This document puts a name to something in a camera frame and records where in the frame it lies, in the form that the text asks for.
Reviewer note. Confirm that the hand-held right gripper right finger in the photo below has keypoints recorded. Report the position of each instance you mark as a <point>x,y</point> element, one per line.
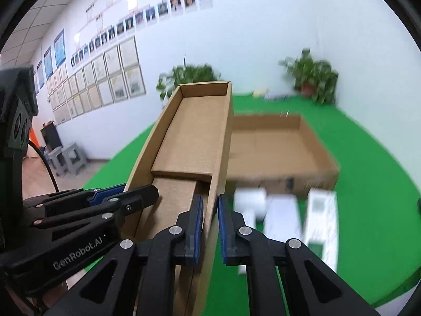
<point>223,230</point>

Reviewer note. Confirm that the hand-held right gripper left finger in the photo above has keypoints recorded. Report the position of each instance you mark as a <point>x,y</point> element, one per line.
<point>198,227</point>

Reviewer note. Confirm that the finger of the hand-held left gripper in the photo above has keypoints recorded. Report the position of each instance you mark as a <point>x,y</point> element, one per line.
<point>131,200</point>
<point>105,193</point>

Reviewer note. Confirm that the white hair dryer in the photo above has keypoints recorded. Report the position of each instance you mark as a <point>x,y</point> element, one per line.
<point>250,202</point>

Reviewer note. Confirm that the white device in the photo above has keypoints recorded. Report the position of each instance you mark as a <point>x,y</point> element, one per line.
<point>283,214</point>

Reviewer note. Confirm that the narrow cardboard insert box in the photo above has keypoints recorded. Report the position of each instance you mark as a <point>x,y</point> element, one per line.
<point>197,131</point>

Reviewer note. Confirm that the large shallow cardboard box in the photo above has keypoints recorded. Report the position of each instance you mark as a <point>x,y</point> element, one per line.
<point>279,151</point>

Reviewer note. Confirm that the white box with green label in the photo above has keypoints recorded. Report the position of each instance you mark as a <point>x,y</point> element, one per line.
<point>324,217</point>

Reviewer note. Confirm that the grey plastic stool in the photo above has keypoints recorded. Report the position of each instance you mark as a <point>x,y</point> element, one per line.
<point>56,161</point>
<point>75,158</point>

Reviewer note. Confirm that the black cabinet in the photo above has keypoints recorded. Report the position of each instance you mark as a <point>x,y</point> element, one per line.
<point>51,136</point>

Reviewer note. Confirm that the potted green plant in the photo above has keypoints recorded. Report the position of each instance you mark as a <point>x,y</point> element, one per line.
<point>187,74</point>
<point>312,72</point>

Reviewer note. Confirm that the yellow packet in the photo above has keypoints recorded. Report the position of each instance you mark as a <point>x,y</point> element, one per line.
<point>259,92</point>

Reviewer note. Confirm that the tissue pack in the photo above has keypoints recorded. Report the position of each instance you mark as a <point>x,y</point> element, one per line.
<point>276,96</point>

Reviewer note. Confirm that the row of portrait photos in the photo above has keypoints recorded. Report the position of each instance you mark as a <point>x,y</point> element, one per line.
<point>148,14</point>

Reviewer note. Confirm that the wall of framed certificates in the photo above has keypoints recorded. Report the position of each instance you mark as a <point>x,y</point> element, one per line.
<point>108,72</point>

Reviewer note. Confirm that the blue wall poster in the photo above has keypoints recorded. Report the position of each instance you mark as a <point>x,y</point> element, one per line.
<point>48,62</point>
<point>59,47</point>
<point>40,74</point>

